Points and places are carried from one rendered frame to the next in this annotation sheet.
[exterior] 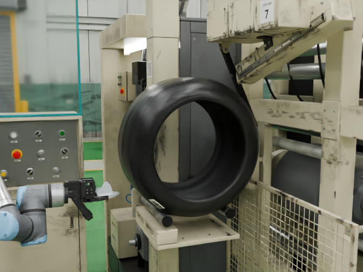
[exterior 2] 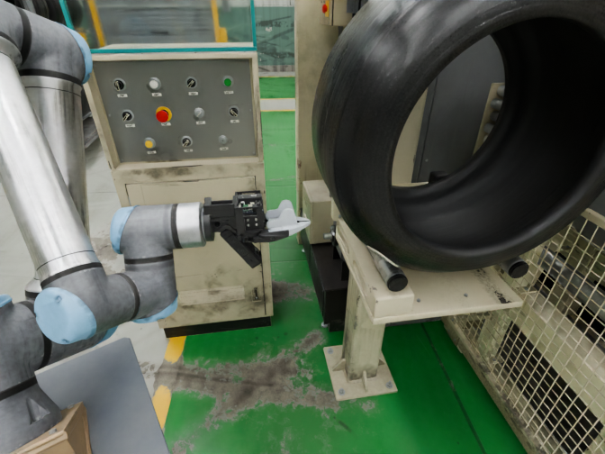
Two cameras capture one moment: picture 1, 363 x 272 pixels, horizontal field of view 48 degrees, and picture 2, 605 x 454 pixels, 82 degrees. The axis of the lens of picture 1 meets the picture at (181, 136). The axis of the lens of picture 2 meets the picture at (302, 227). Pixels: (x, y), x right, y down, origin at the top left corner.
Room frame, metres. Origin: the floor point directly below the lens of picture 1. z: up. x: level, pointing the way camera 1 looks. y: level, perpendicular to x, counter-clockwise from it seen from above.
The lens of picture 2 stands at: (0.95, 0.14, 1.39)
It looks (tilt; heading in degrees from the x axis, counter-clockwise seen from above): 32 degrees down; 11
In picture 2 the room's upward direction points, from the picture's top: straight up
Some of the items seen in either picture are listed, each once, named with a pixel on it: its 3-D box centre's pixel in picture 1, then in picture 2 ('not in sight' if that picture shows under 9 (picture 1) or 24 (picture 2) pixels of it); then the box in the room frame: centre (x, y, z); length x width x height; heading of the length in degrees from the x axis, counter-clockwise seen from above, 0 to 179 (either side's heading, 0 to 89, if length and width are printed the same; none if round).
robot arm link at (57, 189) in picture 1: (58, 195); (194, 223); (1.50, 0.47, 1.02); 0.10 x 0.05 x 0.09; 20
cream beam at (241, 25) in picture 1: (261, 19); not in sight; (1.74, -0.34, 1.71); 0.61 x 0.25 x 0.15; 20
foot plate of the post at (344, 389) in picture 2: not in sight; (358, 366); (1.99, 0.09, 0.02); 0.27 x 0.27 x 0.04; 20
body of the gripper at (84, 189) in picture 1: (80, 191); (236, 218); (1.52, 0.39, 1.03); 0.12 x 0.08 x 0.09; 110
